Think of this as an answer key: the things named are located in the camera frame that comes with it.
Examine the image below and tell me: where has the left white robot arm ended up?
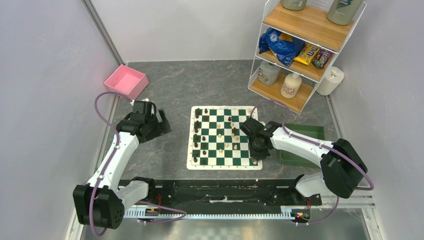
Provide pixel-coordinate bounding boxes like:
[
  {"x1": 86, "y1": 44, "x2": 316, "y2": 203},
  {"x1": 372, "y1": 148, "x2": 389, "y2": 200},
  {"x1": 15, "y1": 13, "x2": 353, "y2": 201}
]
[{"x1": 72, "y1": 99, "x2": 172, "y2": 229}]

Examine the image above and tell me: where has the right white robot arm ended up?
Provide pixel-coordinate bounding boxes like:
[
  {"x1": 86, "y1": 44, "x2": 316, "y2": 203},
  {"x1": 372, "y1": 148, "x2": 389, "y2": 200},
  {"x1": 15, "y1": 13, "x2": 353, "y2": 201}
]
[{"x1": 240, "y1": 117, "x2": 368, "y2": 205}]

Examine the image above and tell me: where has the dark chess rook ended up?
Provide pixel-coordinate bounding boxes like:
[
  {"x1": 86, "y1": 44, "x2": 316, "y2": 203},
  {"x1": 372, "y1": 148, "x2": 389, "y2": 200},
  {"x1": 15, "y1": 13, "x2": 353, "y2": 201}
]
[{"x1": 195, "y1": 108, "x2": 202, "y2": 116}]

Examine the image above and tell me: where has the green white chess mat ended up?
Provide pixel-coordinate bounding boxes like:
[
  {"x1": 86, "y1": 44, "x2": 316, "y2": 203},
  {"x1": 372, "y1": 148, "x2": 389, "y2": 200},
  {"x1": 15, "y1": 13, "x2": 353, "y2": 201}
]
[{"x1": 186, "y1": 105, "x2": 263, "y2": 171}]

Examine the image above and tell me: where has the pink plastic bin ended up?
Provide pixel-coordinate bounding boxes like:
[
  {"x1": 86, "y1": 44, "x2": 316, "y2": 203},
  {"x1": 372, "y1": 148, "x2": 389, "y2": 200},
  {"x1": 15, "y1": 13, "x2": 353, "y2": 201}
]
[{"x1": 104, "y1": 64, "x2": 149, "y2": 100}]

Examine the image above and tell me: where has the green plastic tray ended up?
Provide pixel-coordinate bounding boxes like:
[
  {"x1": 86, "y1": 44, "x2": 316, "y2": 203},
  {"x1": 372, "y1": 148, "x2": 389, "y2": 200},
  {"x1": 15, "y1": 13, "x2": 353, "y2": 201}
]
[{"x1": 277, "y1": 123, "x2": 325, "y2": 169}]

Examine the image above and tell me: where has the cream soap bottle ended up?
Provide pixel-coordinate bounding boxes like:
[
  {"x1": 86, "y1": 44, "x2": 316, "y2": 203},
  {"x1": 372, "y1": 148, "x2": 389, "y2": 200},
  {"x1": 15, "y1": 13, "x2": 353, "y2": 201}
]
[{"x1": 280, "y1": 72, "x2": 302, "y2": 99}]

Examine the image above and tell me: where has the grey jar with lettering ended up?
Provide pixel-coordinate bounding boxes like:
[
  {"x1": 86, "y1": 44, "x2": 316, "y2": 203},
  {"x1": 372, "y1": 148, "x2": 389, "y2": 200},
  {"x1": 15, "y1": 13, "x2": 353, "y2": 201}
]
[{"x1": 258, "y1": 60, "x2": 281, "y2": 86}]

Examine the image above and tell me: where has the blue snack bag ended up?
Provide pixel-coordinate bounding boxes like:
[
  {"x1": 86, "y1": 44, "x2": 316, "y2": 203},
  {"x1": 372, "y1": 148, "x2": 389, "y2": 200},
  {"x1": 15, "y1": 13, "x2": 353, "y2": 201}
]
[{"x1": 258, "y1": 27, "x2": 306, "y2": 67}]

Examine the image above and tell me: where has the white paper towel roll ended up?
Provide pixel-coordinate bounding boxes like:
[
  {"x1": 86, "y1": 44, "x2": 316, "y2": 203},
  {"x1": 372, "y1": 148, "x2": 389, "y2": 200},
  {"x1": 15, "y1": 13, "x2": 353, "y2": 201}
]
[{"x1": 316, "y1": 66, "x2": 345, "y2": 96}]

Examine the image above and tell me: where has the yellow candy bag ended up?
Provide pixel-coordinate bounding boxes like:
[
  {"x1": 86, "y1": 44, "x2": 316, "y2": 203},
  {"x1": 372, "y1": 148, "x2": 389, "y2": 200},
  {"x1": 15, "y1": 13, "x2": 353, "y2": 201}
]
[{"x1": 293, "y1": 43, "x2": 321, "y2": 66}]

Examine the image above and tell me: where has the brown candy bag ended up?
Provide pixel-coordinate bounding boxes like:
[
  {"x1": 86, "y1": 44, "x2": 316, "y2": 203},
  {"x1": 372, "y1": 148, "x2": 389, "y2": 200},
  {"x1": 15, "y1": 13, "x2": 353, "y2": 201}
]
[{"x1": 312, "y1": 48, "x2": 334, "y2": 69}]

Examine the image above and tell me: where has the green bottle top left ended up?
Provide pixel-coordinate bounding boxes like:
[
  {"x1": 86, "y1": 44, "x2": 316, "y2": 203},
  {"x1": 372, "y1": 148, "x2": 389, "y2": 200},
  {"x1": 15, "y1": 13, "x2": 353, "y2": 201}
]
[{"x1": 282, "y1": 0, "x2": 307, "y2": 11}]

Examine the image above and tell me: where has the green bottle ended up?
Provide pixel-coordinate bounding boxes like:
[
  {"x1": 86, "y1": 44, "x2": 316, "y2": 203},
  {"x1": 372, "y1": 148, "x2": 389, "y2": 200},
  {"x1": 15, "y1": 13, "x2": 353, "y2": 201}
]
[
  {"x1": 326, "y1": 0, "x2": 363, "y2": 26},
  {"x1": 282, "y1": 0, "x2": 307, "y2": 11}
]

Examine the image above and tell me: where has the green bottle top right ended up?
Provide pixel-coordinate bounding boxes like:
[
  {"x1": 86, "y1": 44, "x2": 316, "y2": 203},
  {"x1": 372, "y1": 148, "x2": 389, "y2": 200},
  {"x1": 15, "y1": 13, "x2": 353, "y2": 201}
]
[{"x1": 326, "y1": 0, "x2": 363, "y2": 26}]

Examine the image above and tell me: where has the white wire wooden shelf rack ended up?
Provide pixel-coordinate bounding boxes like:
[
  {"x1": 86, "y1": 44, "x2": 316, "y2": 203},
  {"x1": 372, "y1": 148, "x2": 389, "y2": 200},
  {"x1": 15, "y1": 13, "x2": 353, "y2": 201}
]
[{"x1": 248, "y1": 0, "x2": 366, "y2": 113}]

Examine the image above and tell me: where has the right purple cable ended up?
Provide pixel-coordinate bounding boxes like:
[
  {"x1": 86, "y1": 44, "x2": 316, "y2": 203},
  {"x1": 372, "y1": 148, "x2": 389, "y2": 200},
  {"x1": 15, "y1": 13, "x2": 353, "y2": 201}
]
[{"x1": 249, "y1": 99, "x2": 375, "y2": 226}]

